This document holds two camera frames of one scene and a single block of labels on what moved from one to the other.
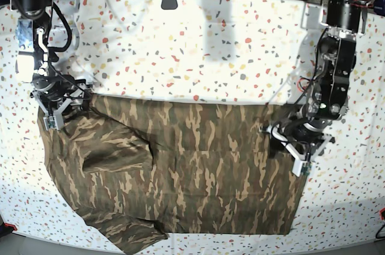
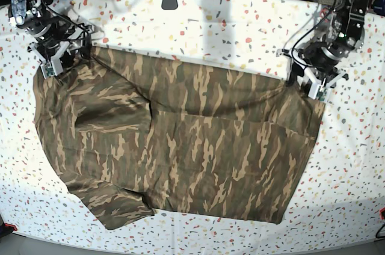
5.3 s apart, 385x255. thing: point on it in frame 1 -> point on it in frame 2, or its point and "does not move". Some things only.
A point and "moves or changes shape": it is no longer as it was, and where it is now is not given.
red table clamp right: [381, 211] does not move
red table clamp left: [6, 224] does not move
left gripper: [306, 134] -> [322, 56]
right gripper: [59, 89] -> [54, 32]
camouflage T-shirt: [136, 168] moves or changes shape
